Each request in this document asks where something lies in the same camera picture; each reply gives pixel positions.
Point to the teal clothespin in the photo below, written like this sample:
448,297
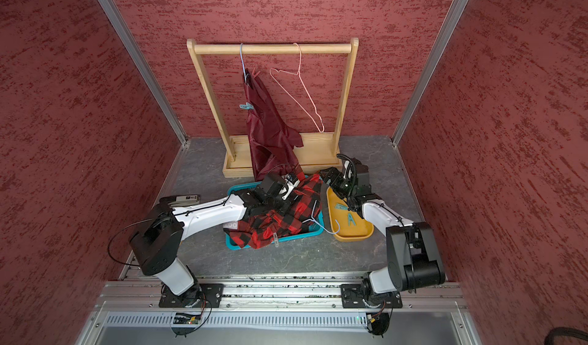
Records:
248,106
341,205
351,220

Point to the yellow plastic tray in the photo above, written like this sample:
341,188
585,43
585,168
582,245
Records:
346,225

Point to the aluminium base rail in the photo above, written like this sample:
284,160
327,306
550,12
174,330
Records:
322,301

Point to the wooden clothes rack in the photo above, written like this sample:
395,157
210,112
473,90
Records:
320,148

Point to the maroon satin shirt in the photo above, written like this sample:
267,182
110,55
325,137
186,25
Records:
271,140

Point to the black stapler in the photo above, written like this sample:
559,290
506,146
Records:
181,200

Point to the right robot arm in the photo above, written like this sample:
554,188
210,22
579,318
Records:
413,258

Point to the teal plastic basket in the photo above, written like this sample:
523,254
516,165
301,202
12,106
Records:
239,241

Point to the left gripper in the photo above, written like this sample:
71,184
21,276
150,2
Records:
290,199

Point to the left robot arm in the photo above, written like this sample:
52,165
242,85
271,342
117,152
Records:
156,241

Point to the blue wire hanger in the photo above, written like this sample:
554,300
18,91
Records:
242,60
313,219

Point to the teal clothespin on plaid shirt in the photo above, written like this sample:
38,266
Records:
248,106

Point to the red black plaid shirt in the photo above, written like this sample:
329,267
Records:
280,216

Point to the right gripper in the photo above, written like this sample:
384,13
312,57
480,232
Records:
334,184

